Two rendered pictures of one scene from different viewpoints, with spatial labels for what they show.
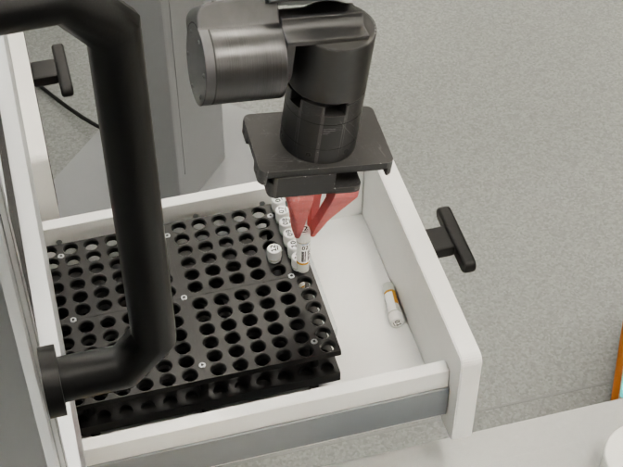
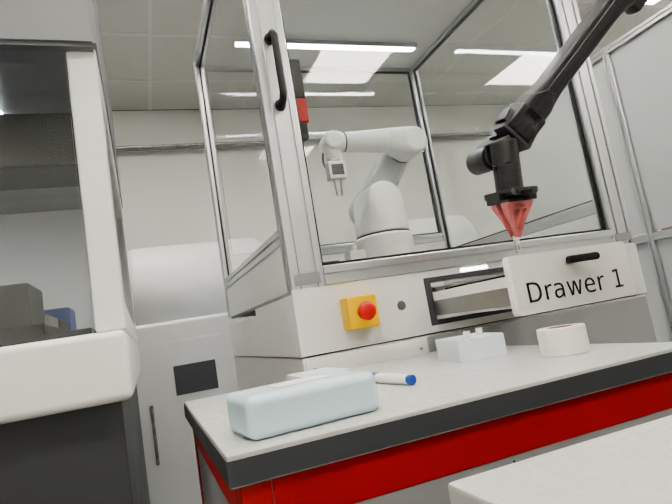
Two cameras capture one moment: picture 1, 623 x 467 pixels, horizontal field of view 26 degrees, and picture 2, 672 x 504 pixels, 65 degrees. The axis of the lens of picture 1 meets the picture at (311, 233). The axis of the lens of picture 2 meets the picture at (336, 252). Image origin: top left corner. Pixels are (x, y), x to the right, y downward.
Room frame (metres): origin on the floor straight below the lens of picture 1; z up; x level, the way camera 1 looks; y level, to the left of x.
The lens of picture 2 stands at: (0.25, -1.07, 0.86)
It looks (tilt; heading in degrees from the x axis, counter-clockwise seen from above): 7 degrees up; 84
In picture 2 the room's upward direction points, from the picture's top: 9 degrees counter-clockwise
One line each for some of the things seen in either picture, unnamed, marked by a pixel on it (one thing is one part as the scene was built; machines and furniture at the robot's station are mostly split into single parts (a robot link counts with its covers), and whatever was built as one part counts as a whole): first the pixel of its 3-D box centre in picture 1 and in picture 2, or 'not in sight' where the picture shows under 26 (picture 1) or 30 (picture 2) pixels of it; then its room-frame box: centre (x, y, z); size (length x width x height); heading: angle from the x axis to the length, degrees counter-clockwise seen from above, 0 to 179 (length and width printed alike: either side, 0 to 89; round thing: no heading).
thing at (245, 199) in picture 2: not in sight; (231, 125); (0.15, 0.55, 1.52); 0.87 x 0.01 x 0.86; 105
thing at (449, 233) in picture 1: (442, 241); (578, 258); (0.79, -0.11, 0.91); 0.07 x 0.04 x 0.01; 15
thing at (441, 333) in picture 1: (411, 271); (571, 277); (0.79, -0.09, 0.87); 0.29 x 0.02 x 0.11; 15
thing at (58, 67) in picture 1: (50, 71); not in sight; (1.02, 0.26, 0.91); 0.07 x 0.04 x 0.01; 15
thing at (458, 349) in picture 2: not in sight; (469, 346); (0.55, -0.11, 0.78); 0.12 x 0.08 x 0.04; 92
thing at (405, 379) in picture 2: not in sight; (387, 378); (0.37, -0.27, 0.77); 0.14 x 0.02 x 0.02; 110
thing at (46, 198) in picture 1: (27, 101); not in sight; (1.01, 0.28, 0.87); 0.29 x 0.02 x 0.11; 15
